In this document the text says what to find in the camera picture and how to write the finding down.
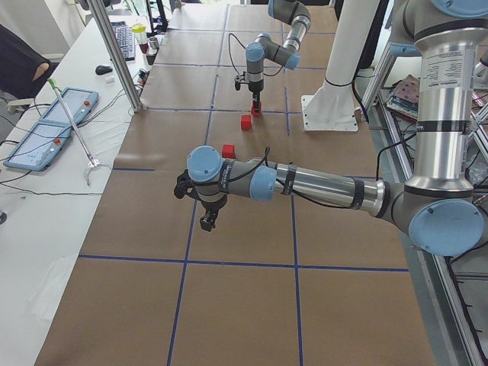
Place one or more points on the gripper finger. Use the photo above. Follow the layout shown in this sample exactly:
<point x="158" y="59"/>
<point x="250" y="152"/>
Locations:
<point x="207" y="221"/>
<point x="256" y="102"/>

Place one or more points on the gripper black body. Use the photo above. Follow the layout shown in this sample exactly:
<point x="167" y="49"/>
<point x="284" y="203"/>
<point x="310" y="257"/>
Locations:
<point x="255" y="87"/>
<point x="210" y="207"/>

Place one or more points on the red block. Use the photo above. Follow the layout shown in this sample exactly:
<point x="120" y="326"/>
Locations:
<point x="228" y="151"/>
<point x="256" y="112"/>
<point x="246" y="122"/>

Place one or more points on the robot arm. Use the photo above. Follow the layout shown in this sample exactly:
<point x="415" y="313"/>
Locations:
<point x="292" y="13"/>
<point x="247" y="230"/>

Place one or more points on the grabber stick tool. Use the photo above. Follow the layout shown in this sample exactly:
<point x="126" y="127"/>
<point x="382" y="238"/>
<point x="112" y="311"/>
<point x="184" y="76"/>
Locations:
<point x="93" y="163"/>

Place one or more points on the teach pendant far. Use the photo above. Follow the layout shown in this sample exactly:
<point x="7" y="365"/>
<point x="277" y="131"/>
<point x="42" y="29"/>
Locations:
<point x="80" y="103"/>

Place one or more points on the teach pendant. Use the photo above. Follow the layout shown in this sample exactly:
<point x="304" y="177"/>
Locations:
<point x="39" y="147"/>
<point x="80" y="103"/>

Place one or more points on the black computer mouse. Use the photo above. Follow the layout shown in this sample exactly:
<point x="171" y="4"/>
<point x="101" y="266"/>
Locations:
<point x="103" y="69"/>

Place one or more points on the black keyboard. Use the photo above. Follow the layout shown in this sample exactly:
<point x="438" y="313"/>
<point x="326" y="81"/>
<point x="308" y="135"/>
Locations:
<point x="125" y="39"/>

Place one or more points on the teach pendant near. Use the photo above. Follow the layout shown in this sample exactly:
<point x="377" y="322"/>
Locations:
<point x="39" y="147"/>

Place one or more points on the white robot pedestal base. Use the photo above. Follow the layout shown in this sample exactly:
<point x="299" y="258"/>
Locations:
<point x="332" y="107"/>

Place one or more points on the aluminium frame post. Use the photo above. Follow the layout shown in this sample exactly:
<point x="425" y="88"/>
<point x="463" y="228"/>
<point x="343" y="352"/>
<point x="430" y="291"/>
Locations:
<point x="104" y="25"/>

